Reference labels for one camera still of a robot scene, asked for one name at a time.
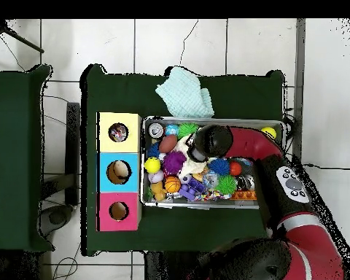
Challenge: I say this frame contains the green cloth side table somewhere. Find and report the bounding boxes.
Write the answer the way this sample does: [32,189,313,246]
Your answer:
[0,65,53,253]

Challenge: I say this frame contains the orange plastic tray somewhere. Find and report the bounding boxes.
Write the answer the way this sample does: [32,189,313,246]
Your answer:
[230,191,257,202]

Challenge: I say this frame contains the shallow wire mesh bin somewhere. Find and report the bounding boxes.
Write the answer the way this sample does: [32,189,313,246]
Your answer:
[139,116,284,209]

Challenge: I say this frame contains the purple spiky ball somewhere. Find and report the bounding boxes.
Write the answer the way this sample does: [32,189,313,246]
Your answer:
[163,151,187,177]

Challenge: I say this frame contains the silver drink can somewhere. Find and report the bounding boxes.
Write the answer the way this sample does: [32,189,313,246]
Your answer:
[148,122,164,139]

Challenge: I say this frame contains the white multicolour print cloth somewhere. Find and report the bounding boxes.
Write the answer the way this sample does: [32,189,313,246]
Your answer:
[110,125,128,142]

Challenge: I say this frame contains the cream knitted cloth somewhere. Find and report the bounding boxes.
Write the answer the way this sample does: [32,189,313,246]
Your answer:
[174,133,210,179]

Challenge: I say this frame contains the green spiky ball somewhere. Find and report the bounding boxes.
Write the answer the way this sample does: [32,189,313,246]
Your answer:
[215,174,237,196]
[177,122,199,140]

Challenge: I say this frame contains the brown toy football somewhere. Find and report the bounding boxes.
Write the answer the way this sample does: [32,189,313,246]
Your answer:
[159,134,179,155]

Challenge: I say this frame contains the red ball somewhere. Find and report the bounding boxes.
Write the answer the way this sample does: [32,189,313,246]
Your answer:
[229,161,243,176]

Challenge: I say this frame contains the mint green knitted cloth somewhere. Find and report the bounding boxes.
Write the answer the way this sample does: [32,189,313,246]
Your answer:
[156,66,216,120]

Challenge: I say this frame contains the white ball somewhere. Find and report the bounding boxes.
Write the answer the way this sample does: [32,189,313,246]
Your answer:
[113,161,130,179]

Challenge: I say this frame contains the plain yellow ball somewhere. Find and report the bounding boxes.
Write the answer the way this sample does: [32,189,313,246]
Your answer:
[261,126,278,140]

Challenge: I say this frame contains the orange toy basketball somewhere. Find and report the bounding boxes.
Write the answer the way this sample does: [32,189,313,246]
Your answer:
[163,176,182,194]

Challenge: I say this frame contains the black cable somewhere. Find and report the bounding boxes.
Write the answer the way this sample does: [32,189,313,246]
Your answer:
[303,163,350,172]

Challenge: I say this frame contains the wooden box with three holes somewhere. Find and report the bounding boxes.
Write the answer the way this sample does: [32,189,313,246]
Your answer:
[97,112,143,233]

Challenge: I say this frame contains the yellow smiley face ball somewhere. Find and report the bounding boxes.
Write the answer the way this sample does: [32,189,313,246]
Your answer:
[144,157,162,175]

